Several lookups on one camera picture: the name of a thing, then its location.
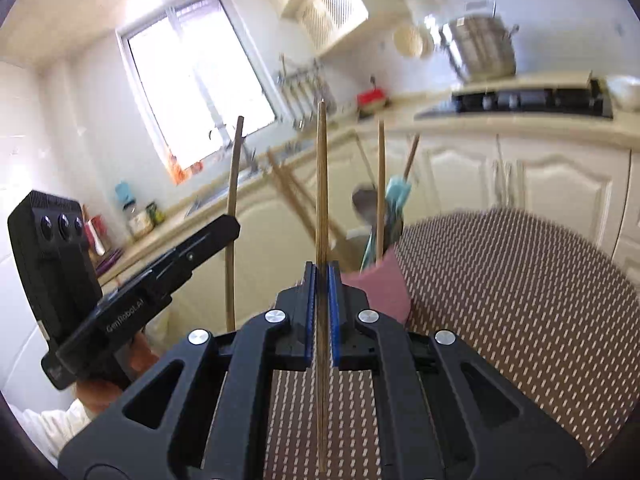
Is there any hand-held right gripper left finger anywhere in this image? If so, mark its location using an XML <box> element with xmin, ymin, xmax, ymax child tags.
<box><xmin>57</xmin><ymin>261</ymin><xmax>317</xmax><ymax>480</ymax></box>

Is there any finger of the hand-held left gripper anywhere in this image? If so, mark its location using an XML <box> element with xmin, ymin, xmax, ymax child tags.
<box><xmin>117</xmin><ymin>214</ymin><xmax>242</xmax><ymax>306</ymax></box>

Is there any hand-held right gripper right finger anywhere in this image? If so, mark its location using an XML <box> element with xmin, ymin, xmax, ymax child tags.
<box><xmin>326</xmin><ymin>261</ymin><xmax>587</xmax><ymax>480</ymax></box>

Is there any single wooden chopstick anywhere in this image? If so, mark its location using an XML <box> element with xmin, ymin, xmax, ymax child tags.
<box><xmin>315</xmin><ymin>101</ymin><xmax>331</xmax><ymax>478</ymax></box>
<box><xmin>402</xmin><ymin>133</ymin><xmax>421</xmax><ymax>181</ymax></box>
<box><xmin>376</xmin><ymin>119</ymin><xmax>387</xmax><ymax>261</ymax></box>
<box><xmin>225</xmin><ymin>116</ymin><xmax>246</xmax><ymax>333</ymax></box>
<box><xmin>277</xmin><ymin>165</ymin><xmax>351</xmax><ymax>266</ymax></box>

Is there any pink cup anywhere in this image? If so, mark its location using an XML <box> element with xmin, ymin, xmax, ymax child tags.
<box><xmin>340</xmin><ymin>247</ymin><xmax>412</xmax><ymax>328</ymax></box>

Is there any metal spoon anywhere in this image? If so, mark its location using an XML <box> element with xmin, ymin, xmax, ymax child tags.
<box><xmin>351</xmin><ymin>185</ymin><xmax>381</xmax><ymax>241</ymax></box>

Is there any person's left forearm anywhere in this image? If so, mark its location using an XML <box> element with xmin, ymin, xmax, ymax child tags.
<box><xmin>10</xmin><ymin>400</ymin><xmax>96</xmax><ymax>466</ymax></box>

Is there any person's left hand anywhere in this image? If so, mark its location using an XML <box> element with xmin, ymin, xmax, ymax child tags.
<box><xmin>75</xmin><ymin>332</ymin><xmax>161</xmax><ymax>418</ymax></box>

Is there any steel kitchen sink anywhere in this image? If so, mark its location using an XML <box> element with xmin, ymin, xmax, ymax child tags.
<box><xmin>185</xmin><ymin>170</ymin><xmax>266</xmax><ymax>216</ymax></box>

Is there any sauce jar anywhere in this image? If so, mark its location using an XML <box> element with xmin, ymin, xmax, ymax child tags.
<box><xmin>127</xmin><ymin>205</ymin><xmax>156</xmax><ymax>241</ymax></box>

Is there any orange bottle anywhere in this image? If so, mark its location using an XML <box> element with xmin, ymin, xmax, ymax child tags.
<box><xmin>165</xmin><ymin>152</ymin><xmax>188</xmax><ymax>186</ymax></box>

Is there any steel faucet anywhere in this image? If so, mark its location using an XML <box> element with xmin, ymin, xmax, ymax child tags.
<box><xmin>207</xmin><ymin>125</ymin><xmax>258</xmax><ymax>173</ymax></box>

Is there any kitchen window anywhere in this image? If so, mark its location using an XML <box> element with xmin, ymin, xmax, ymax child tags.
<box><xmin>116</xmin><ymin>0</ymin><xmax>278</xmax><ymax>173</ymax></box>

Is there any polka dot round table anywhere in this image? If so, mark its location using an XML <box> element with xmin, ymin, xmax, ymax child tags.
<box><xmin>262</xmin><ymin>207</ymin><xmax>633</xmax><ymax>480</ymax></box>

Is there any red pot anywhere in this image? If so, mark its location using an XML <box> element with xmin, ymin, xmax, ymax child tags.
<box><xmin>356</xmin><ymin>87</ymin><xmax>391</xmax><ymax>116</ymax></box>

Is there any cream lattice door cabinet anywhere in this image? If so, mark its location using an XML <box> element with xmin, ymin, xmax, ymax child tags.
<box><xmin>280</xmin><ymin>0</ymin><xmax>371</xmax><ymax>56</ymax></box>

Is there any cream base cabinet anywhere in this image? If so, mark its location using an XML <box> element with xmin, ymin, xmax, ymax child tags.
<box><xmin>95</xmin><ymin>72</ymin><xmax>640</xmax><ymax>351</ymax></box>

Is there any cream round steamer tray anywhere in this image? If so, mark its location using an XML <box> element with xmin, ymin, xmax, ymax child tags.
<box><xmin>392</xmin><ymin>22</ymin><xmax>436</xmax><ymax>61</ymax></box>

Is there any black gas stove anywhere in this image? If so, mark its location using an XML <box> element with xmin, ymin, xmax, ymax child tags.
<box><xmin>415</xmin><ymin>82</ymin><xmax>615</xmax><ymax>121</ymax></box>

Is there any cream board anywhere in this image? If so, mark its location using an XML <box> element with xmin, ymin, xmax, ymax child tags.
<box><xmin>452</xmin><ymin>71</ymin><xmax>608</xmax><ymax>96</ymax></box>

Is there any steel steamer pot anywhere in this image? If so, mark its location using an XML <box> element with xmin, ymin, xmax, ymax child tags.
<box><xmin>425</xmin><ymin>2</ymin><xmax>521</xmax><ymax>83</ymax></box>

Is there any white bowl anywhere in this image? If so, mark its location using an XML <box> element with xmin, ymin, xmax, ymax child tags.
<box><xmin>605</xmin><ymin>74</ymin><xmax>640</xmax><ymax>111</ymax></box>

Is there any wall utensil rack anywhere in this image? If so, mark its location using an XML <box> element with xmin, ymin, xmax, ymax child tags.
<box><xmin>277</xmin><ymin>55</ymin><xmax>323</xmax><ymax>91</ymax></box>

